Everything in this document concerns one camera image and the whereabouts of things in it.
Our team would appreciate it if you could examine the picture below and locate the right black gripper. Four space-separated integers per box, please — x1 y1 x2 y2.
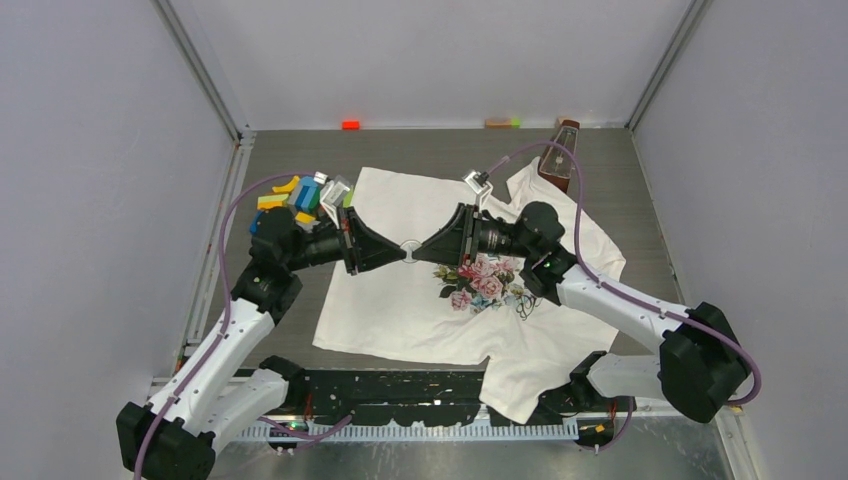
414 204 537 269

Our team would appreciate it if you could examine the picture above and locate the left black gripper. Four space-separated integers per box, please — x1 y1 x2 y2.
284 207 405 276

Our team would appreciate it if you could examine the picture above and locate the white floral t-shirt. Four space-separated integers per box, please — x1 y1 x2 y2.
312 159 626 423

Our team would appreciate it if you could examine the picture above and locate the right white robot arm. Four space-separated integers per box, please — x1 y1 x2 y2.
409 201 758 423

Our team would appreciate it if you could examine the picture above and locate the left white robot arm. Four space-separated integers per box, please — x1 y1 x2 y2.
116 207 407 479

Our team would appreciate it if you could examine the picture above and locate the light blue block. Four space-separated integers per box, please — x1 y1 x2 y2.
289 176 320 213

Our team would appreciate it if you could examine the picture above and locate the light green flat block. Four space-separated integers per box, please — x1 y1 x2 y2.
257 194 289 208

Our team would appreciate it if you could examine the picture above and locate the yellow arch block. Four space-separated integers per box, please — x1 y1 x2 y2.
272 175 300 194

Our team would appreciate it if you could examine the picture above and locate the red orange block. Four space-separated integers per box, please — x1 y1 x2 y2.
341 120 361 131

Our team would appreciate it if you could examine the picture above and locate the brown wooden metronome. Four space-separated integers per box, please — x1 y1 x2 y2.
537 117 581 193

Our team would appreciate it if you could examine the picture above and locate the tan and green block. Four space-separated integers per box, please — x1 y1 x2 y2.
484 117 521 129

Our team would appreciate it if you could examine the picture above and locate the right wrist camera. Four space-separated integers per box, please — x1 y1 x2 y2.
462 170 493 210

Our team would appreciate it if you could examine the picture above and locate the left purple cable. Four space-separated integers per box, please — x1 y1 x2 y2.
132 172 359 480

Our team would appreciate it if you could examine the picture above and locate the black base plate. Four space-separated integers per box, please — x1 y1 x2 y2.
242 368 637 429

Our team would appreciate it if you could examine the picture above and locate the aluminium front rail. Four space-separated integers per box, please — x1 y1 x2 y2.
140 372 743 444

